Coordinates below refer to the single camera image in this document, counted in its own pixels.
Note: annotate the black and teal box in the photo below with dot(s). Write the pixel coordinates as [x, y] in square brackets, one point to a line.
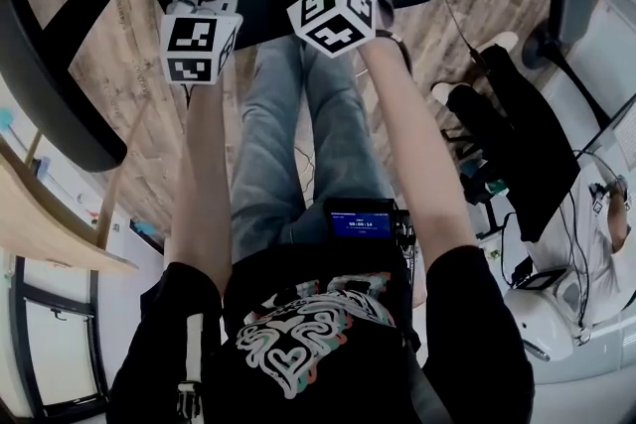
[146, 231]

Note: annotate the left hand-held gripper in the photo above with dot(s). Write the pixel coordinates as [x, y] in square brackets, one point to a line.
[191, 37]

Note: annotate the white hard-shell backpack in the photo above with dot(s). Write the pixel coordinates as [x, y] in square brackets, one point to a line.
[541, 323]

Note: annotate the black metal stand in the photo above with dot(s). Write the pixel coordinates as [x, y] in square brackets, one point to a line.
[477, 179]

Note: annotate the curved wooden desk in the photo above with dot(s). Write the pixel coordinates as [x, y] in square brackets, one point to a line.
[35, 223]

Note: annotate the person's black printed t-shirt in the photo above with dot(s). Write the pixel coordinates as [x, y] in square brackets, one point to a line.
[348, 392]

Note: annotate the black screen device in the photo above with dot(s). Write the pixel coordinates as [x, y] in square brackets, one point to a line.
[360, 221]

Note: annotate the person's left forearm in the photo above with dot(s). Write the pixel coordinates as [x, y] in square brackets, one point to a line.
[201, 193]

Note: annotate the person's grey jeans legs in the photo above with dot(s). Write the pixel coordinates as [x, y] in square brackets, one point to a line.
[268, 154]

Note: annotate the black-framed window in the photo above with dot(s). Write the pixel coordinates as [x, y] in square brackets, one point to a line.
[54, 362]

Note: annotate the person's right forearm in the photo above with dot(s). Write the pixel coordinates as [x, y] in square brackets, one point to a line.
[417, 154]

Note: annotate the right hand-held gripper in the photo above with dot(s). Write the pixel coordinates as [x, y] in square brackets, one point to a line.
[333, 37]

